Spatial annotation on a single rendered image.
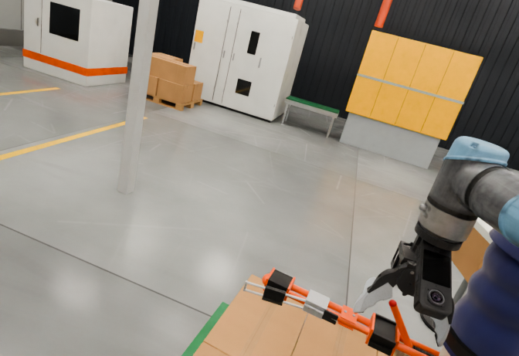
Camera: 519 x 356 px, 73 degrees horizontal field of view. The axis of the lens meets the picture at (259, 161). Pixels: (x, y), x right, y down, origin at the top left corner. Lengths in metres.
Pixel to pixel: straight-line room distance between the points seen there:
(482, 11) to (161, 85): 8.55
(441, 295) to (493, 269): 0.50
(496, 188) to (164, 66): 7.34
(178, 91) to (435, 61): 5.23
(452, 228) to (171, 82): 7.19
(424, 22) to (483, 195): 11.02
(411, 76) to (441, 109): 0.93
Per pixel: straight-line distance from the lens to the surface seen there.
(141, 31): 3.58
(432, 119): 8.35
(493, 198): 0.54
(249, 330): 1.98
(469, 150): 0.58
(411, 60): 8.17
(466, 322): 1.17
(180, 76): 7.48
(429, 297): 0.59
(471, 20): 11.68
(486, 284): 1.12
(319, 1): 11.56
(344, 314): 1.24
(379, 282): 0.66
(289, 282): 1.25
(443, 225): 0.61
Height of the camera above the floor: 1.95
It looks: 20 degrees down
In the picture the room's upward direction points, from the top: 15 degrees clockwise
